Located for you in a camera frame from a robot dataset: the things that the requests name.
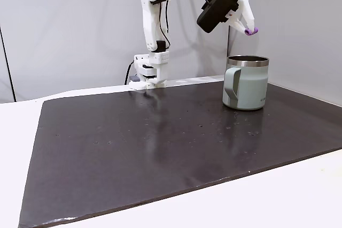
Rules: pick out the black glossy table mat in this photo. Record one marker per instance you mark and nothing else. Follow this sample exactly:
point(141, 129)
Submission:
point(147, 145)

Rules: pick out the sage green steel mug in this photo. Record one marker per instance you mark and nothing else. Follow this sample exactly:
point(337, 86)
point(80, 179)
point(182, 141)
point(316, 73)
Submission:
point(248, 89)

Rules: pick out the purple ribbed pen grip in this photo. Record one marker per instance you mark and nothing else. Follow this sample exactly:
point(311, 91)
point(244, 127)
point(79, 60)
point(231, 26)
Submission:
point(251, 31)

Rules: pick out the black oval camera box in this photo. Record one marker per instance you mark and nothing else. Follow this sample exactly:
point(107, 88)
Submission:
point(216, 11)

